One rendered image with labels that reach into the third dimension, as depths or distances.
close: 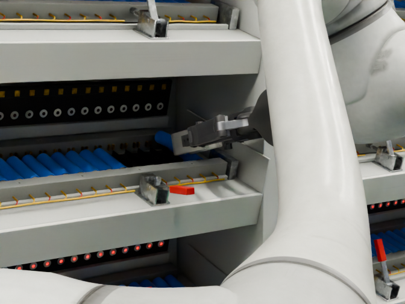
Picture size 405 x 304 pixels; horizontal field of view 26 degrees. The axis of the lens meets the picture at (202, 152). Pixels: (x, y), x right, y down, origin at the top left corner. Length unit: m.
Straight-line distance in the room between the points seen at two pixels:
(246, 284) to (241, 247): 0.77
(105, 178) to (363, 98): 0.36
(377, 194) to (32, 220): 0.56
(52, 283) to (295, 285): 0.12
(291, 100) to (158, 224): 0.46
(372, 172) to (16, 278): 0.95
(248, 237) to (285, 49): 0.56
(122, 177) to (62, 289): 0.67
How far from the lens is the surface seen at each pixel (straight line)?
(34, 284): 0.43
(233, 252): 1.23
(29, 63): 0.97
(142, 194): 1.09
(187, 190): 1.02
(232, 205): 1.14
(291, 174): 0.61
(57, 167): 1.09
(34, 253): 1.00
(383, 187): 1.34
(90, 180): 1.07
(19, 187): 1.02
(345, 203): 0.58
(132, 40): 1.03
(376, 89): 0.86
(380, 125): 0.88
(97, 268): 1.24
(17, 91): 1.14
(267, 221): 1.18
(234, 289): 0.45
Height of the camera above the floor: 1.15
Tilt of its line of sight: 8 degrees down
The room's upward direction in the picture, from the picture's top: straight up
